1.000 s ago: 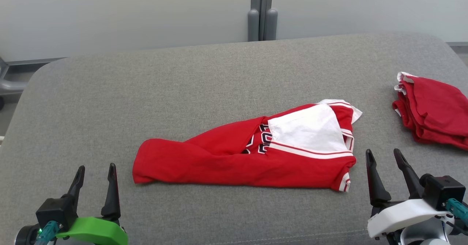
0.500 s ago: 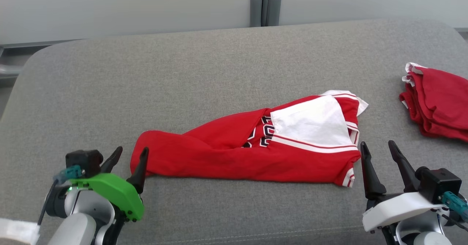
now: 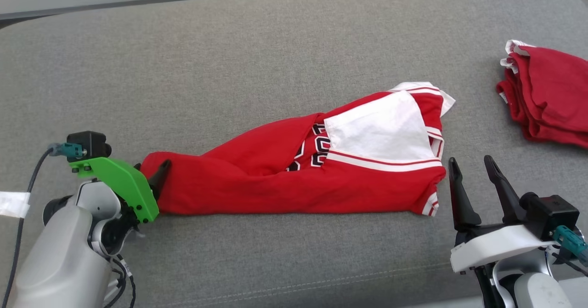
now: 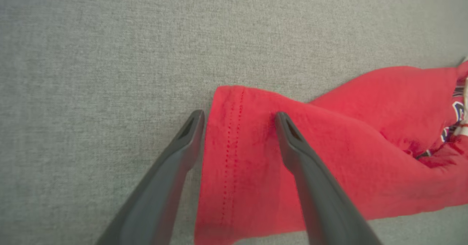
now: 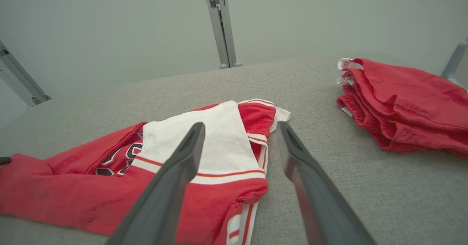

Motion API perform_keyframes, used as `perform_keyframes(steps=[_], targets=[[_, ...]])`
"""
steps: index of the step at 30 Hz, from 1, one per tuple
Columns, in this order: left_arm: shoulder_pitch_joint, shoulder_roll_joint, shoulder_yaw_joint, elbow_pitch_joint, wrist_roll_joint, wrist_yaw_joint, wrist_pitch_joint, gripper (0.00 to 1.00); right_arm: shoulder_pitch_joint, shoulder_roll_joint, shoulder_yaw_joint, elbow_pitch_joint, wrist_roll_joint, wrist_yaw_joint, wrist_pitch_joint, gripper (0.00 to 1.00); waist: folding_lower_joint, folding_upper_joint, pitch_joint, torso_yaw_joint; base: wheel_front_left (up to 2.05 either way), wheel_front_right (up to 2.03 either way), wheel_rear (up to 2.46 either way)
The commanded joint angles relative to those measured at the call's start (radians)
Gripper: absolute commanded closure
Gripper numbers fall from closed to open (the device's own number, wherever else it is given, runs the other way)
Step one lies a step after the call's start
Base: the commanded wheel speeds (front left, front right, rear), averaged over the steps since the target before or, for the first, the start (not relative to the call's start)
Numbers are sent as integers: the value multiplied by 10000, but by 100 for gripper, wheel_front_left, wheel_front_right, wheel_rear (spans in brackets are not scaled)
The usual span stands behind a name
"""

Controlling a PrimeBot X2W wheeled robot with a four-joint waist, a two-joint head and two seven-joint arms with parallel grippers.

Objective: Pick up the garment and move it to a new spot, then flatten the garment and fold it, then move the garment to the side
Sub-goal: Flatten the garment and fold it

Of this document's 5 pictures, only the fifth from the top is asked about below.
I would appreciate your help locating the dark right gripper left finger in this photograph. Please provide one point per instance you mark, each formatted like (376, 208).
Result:
(164, 193)

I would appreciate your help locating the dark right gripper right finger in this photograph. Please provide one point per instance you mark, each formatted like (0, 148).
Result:
(318, 201)

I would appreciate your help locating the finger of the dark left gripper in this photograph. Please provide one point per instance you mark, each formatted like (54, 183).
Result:
(4, 161)

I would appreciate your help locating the red white striped jersey garment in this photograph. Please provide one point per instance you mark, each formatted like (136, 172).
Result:
(73, 197)

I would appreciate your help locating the folded red fleece garment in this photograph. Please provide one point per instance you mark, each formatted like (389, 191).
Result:
(409, 98)

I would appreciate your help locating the grey metal frame post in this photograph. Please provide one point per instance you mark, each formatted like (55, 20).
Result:
(455, 60)
(221, 25)
(22, 84)

